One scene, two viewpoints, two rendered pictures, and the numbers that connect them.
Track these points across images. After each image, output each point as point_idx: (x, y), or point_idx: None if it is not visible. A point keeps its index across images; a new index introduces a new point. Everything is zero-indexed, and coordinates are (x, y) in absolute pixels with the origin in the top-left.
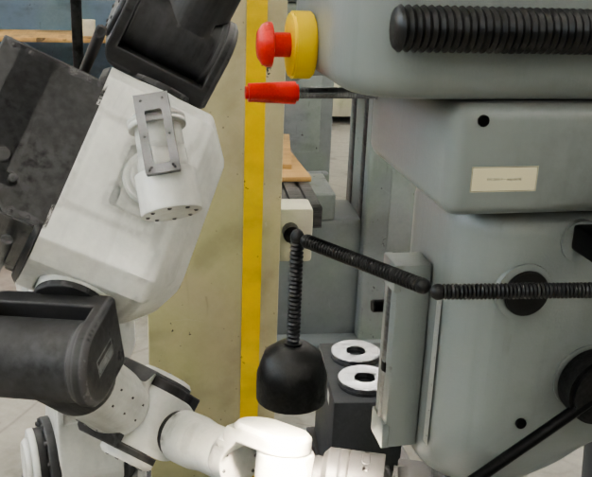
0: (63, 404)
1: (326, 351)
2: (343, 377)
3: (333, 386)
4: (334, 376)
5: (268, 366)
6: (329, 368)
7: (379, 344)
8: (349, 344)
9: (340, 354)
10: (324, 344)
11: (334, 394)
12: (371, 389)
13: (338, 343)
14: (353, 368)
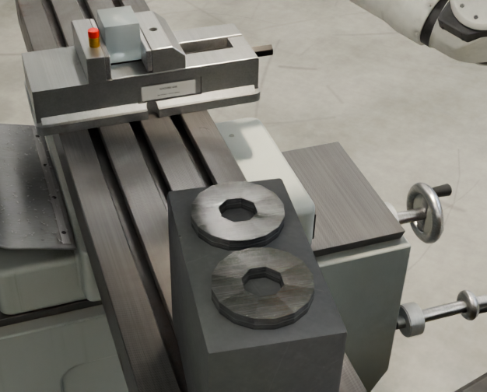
0: None
1: (324, 302)
2: (275, 206)
3: (289, 208)
4: (293, 232)
5: None
6: (306, 251)
7: (211, 345)
8: (278, 298)
9: (290, 265)
10: (334, 328)
11: (285, 192)
12: (225, 184)
13: (303, 302)
14: (261, 229)
